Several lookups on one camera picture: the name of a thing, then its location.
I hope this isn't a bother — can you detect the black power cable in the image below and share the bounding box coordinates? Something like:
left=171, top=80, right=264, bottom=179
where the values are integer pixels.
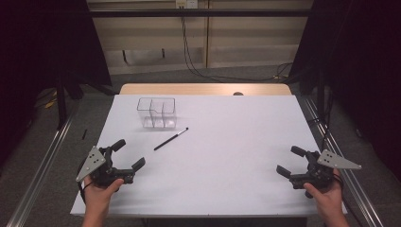
left=180, top=6, right=285, bottom=82
left=181, top=6, right=228, bottom=79

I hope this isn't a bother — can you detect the thin black cable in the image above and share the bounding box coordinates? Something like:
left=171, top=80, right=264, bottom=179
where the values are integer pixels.
left=273, top=61, right=295, bottom=80

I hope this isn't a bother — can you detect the clear plastic organizer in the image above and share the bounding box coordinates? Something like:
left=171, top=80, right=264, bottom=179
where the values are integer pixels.
left=136, top=96, right=178, bottom=130

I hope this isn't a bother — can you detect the black makeup brush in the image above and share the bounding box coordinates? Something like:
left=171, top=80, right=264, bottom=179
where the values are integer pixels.
left=153, top=127, right=189, bottom=151

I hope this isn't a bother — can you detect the left hand-held gripper cable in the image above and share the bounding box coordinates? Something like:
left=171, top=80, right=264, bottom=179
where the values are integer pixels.
left=76, top=181, right=88, bottom=204

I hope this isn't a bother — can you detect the wooden table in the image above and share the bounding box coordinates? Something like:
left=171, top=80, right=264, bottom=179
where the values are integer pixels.
left=119, top=82, right=292, bottom=96

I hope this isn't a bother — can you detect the black curtain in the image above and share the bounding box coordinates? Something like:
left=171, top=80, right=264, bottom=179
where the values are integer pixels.
left=288, top=0, right=401, bottom=183
left=0, top=0, right=113, bottom=173

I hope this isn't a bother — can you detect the person's right hand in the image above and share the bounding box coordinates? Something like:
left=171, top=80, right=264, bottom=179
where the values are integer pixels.
left=303, top=169, right=345, bottom=213

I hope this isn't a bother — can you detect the white wall outlet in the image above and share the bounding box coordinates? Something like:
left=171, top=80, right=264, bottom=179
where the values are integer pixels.
left=175, top=0, right=199, bottom=9

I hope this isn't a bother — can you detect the person's left hand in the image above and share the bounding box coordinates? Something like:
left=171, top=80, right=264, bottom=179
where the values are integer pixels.
left=82, top=175, right=125, bottom=210

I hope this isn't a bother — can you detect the black metal stand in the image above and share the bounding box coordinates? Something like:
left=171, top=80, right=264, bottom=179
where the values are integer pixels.
left=56, top=72, right=69, bottom=131

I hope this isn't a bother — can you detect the beige wooden desk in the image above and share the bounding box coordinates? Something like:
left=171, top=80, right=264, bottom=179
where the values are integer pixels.
left=86, top=0, right=315, bottom=75

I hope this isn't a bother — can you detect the metal floor rail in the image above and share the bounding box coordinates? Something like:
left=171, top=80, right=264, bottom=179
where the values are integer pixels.
left=302, top=96, right=384, bottom=227
left=6, top=103, right=79, bottom=227

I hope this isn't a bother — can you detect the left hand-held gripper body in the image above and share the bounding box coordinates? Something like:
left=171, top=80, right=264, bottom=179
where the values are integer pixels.
left=75, top=145, right=135, bottom=187

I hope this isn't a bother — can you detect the white table cover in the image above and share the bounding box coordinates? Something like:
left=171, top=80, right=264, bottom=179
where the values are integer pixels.
left=70, top=94, right=348, bottom=218

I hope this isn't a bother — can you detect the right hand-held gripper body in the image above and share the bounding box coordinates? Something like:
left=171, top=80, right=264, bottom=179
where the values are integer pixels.
left=288, top=148, right=362, bottom=190

